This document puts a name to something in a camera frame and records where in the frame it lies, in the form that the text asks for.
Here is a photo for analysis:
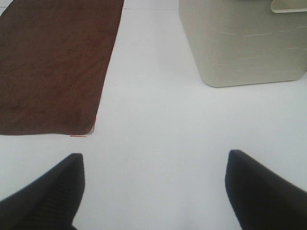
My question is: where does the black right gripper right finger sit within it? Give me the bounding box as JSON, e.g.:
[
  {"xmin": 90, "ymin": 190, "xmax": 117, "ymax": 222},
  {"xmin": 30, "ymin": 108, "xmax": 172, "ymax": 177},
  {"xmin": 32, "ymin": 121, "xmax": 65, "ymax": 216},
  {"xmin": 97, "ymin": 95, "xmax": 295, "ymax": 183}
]
[{"xmin": 225, "ymin": 150, "xmax": 307, "ymax": 230}]

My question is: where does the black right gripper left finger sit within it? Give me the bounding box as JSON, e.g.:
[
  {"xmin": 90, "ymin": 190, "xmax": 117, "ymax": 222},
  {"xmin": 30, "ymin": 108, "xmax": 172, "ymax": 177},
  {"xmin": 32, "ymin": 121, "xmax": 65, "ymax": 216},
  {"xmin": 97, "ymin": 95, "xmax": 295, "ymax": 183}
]
[{"xmin": 0, "ymin": 153, "xmax": 85, "ymax": 230}]

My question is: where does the brown towel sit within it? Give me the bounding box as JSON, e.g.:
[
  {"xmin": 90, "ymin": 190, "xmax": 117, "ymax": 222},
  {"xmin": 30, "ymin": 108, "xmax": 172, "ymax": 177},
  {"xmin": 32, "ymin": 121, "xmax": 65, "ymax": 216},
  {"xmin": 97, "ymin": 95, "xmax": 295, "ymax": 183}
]
[{"xmin": 0, "ymin": 0, "xmax": 124, "ymax": 135}]

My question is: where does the beige plastic bin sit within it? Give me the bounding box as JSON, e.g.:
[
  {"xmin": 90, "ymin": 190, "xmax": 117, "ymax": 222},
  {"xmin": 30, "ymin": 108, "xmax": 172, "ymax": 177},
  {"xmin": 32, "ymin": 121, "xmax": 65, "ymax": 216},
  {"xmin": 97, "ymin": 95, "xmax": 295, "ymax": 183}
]
[{"xmin": 178, "ymin": 0, "xmax": 307, "ymax": 87}]

